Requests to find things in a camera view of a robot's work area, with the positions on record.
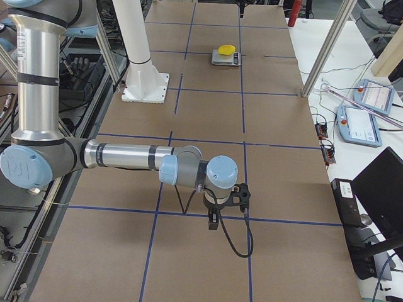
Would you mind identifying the aluminium frame post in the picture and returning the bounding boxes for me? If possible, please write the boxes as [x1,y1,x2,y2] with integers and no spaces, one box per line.
[302,0,358,98]

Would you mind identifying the red cylinder bottle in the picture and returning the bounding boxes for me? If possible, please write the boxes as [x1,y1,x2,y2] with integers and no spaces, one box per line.
[287,0,303,27]

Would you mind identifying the black computer box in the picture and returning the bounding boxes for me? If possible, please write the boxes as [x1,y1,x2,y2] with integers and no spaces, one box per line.
[331,178,388,280]

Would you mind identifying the silver digital kitchen scale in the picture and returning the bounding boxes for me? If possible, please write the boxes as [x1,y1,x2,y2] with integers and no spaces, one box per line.
[212,49,242,66]

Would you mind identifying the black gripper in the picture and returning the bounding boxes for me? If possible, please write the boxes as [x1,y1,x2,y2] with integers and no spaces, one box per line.
[203,194,229,230]

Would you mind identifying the blue teach pendant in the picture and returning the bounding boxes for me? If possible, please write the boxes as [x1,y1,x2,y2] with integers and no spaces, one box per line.
[336,104,382,147]
[353,79,395,115]

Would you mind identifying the near blue teach pendant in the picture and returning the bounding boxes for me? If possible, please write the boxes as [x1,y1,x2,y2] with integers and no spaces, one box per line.
[336,104,382,147]

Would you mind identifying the far blue teach pendant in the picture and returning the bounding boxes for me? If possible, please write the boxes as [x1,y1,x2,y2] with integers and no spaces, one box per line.
[353,79,395,115]

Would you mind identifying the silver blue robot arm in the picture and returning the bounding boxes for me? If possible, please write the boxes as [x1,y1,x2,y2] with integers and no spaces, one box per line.
[1,1,238,230]

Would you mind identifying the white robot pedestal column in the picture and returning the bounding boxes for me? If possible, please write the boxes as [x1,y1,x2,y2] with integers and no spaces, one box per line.
[113,0,169,104]

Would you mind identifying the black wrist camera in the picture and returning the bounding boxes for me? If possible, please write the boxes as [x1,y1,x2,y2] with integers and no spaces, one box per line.
[230,183,251,213]

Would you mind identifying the black monitor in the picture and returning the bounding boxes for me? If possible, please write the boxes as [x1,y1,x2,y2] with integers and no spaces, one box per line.
[353,147,402,238]

